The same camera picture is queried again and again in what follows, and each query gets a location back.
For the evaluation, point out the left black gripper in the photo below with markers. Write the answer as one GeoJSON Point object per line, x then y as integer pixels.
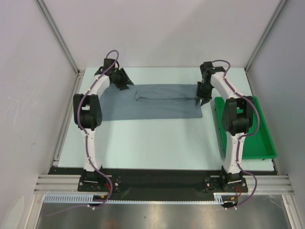
{"type": "Point", "coordinates": [122, 85]}

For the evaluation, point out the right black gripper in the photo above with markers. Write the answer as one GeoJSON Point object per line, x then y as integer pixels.
{"type": "Point", "coordinates": [203, 94]}

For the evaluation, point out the grey-blue t shirt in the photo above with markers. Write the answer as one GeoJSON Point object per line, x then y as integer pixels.
{"type": "Point", "coordinates": [150, 101]}

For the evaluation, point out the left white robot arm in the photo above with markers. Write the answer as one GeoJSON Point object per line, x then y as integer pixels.
{"type": "Point", "coordinates": [87, 112]}

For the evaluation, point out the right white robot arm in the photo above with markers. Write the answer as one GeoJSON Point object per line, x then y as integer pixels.
{"type": "Point", "coordinates": [237, 117]}

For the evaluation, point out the green plastic tray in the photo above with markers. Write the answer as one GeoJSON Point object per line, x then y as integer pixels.
{"type": "Point", "coordinates": [259, 146]}

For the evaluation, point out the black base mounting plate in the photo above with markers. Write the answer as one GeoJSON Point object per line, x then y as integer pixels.
{"type": "Point", "coordinates": [206, 180]}

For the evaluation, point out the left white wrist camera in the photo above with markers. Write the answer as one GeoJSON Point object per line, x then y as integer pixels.
{"type": "Point", "coordinates": [110, 64]}

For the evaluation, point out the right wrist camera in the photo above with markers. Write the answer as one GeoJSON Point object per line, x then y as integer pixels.
{"type": "Point", "coordinates": [205, 65]}

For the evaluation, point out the left aluminium corner post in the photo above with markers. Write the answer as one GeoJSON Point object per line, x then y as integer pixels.
{"type": "Point", "coordinates": [57, 34]}

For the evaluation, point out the aluminium corner post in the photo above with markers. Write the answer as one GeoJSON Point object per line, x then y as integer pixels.
{"type": "Point", "coordinates": [267, 31]}
{"type": "Point", "coordinates": [57, 34]}

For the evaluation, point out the white slotted cable duct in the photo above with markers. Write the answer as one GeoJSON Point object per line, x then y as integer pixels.
{"type": "Point", "coordinates": [97, 199]}

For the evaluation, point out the aluminium frame rail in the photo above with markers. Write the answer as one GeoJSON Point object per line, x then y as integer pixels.
{"type": "Point", "coordinates": [66, 184]}

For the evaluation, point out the right aluminium corner post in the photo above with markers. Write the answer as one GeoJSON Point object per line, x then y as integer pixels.
{"type": "Point", "coordinates": [267, 31]}

